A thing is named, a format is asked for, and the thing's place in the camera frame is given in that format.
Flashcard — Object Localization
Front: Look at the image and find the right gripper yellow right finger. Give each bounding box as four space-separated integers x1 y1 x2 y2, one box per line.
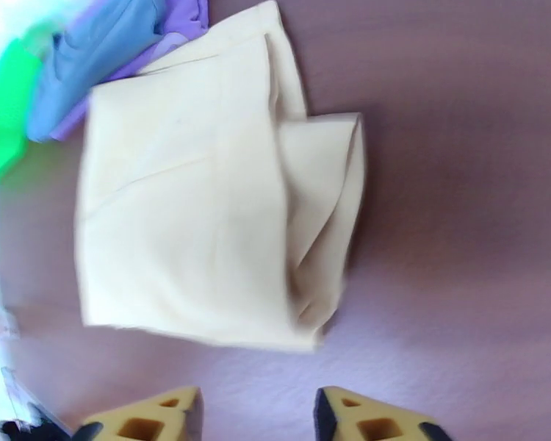
314 385 451 441

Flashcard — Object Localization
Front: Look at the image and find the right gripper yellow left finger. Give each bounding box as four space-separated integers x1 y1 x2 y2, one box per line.
80 385 203 441

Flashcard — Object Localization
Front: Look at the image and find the beige garment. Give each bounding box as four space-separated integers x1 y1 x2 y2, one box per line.
73 0 366 354

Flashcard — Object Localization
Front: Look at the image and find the green plastic basket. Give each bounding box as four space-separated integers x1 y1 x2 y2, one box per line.
0 37 45 186

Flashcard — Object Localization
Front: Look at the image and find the blue tank top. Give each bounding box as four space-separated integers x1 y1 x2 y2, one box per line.
25 0 171 143

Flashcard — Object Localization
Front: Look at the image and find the purple t-shirt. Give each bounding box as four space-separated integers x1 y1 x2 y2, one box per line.
49 0 211 143

